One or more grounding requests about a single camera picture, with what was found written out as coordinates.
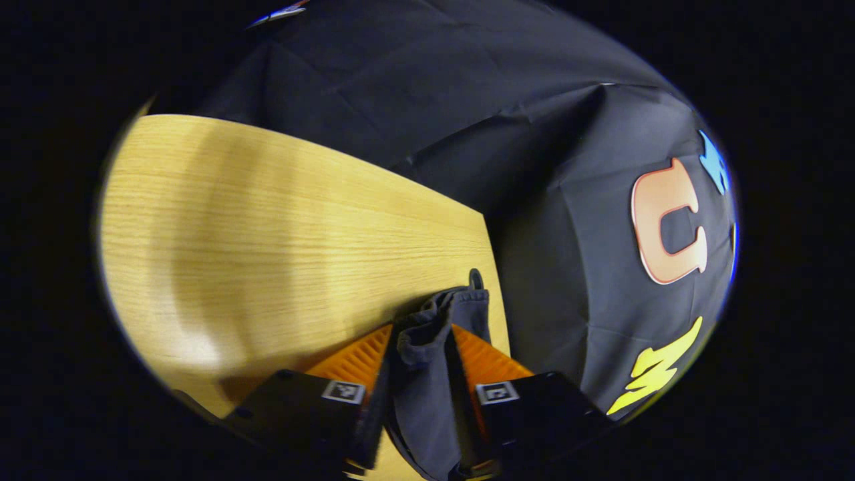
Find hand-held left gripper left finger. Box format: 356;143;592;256
220;323;395;476

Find black jeans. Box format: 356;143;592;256
384;286;498;481

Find black backdrop cloth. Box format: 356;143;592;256
150;0;739;422

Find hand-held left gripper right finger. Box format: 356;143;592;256
444;323;614;478

